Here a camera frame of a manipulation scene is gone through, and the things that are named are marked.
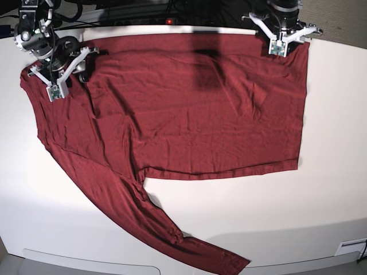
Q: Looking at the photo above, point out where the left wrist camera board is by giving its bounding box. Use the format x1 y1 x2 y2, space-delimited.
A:
268 40 288 57

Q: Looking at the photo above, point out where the black power strip red light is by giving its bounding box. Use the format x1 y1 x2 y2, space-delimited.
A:
114 17 178 26

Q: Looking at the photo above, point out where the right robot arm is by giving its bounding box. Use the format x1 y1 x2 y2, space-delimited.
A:
14 0 108 102

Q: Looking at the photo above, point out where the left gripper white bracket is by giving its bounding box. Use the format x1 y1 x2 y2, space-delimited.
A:
242 11 323 45

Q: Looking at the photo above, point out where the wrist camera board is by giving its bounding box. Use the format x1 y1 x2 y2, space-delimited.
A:
46 85 64 102
268 40 288 57

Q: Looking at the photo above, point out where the dark red long-sleeve shirt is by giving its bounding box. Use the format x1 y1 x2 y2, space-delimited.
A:
20 33 309 274

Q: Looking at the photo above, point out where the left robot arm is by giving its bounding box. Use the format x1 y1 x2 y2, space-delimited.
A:
241 0 323 44

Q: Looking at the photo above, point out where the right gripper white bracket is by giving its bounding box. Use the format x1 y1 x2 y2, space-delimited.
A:
28 46 108 96

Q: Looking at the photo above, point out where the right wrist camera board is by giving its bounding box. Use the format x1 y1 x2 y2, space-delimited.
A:
46 85 64 102

